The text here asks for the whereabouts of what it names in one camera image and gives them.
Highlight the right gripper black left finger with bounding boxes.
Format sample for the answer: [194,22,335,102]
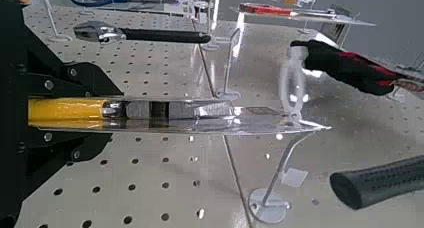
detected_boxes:
[26,129,113,189]

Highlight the black rubber tool grip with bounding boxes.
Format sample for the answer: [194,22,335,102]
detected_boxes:
[329,154,424,211]

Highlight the black handled adjustable wrench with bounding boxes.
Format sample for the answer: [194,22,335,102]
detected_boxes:
[73,20,212,45]

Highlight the yellow pliers with package card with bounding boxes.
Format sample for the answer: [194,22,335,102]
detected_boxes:
[28,97,332,136]

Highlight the white pegboard hook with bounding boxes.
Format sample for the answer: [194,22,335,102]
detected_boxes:
[201,34,223,52]
[39,0,73,43]
[248,133,314,225]
[385,86,407,103]
[215,27,242,101]

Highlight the black red work glove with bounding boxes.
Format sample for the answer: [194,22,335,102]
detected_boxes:
[289,39,406,96]

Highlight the red cutter in clear package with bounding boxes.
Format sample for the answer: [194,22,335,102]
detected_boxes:
[229,2,377,27]

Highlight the white pegboard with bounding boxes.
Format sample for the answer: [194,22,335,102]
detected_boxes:
[14,2,424,228]

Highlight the blue scissors on package card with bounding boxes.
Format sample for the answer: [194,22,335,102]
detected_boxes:
[68,0,216,24]

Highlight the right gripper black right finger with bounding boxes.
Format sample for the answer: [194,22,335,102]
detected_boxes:
[28,61,124,99]

